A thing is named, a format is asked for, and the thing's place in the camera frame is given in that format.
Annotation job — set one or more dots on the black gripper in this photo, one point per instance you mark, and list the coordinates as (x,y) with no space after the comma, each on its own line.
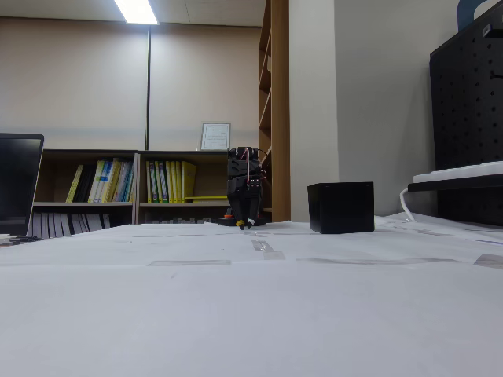
(240,189)

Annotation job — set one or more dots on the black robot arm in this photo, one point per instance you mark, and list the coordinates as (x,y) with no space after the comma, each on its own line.
(245,161)

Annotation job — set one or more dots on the black open box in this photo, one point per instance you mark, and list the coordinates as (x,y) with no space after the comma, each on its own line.
(342,208)

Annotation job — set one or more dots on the clear tape strip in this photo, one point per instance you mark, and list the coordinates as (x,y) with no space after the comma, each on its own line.
(267,249)

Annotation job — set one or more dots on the low wooden bookshelf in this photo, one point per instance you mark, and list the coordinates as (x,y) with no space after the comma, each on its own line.
(51,157)
(208,173)

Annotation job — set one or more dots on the wide yellow binder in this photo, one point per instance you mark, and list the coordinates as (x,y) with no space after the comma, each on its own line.
(188,180)

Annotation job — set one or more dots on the framed white certificate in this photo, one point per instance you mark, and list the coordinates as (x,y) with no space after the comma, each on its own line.
(215,136)

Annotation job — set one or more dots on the tall wooden bookshelf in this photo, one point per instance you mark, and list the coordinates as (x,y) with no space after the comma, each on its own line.
(280,118)

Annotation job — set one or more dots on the white paper table cover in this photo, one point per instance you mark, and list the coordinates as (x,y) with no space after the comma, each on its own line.
(251,314)

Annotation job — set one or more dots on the light blue book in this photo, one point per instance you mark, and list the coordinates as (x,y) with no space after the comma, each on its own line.
(126,182)

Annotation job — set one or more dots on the yellow green book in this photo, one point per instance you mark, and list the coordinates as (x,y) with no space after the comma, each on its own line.
(111,180)

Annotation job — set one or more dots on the white and yellow book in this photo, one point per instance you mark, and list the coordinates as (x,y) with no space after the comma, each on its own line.
(97,182)

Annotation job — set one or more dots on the black vertical pole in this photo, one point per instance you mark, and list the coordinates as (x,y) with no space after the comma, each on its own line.
(148,86)

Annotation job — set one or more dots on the black book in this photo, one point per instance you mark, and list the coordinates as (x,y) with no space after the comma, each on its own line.
(84,186)

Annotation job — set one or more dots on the slim yellow book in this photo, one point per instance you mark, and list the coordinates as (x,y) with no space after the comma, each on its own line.
(74,184)

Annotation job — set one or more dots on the white power strip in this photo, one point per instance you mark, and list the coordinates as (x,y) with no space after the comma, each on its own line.
(460,172)

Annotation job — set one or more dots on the ceiling light panel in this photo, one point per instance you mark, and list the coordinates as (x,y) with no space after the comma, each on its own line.
(136,11)

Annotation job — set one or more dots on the laptop with dark screen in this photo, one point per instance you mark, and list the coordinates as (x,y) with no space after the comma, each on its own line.
(17,184)

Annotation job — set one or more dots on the black pegboard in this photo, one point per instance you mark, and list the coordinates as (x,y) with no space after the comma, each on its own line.
(467,118)

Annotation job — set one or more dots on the blue chair back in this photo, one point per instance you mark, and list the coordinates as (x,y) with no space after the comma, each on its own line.
(465,12)

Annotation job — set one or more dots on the black shelf rail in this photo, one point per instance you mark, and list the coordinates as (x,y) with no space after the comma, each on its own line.
(452,187)

